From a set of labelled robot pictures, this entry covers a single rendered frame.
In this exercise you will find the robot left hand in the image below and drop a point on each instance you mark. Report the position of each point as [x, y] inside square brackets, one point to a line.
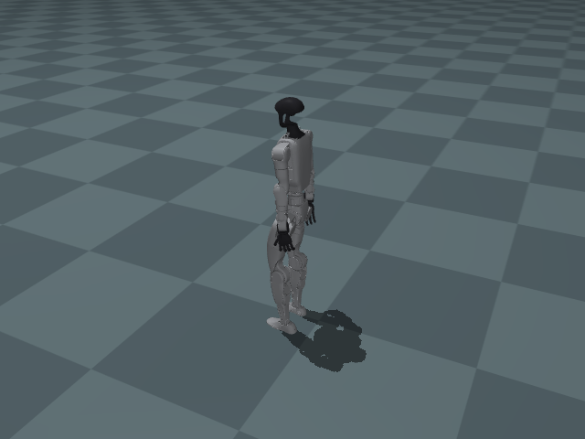
[284, 239]

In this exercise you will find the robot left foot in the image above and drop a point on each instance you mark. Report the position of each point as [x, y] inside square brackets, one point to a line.
[289, 328]

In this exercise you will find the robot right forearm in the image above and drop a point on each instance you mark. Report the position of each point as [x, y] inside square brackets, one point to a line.
[309, 191]

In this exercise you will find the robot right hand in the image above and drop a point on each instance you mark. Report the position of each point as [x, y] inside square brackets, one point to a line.
[310, 203]

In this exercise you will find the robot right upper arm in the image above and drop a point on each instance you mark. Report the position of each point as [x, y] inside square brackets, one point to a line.
[311, 136]

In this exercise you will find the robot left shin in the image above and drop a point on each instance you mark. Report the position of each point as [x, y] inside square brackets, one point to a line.
[281, 294]

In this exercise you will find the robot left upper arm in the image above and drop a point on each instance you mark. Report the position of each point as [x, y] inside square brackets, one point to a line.
[280, 155]

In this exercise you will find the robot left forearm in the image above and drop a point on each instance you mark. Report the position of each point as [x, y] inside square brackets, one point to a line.
[281, 202]

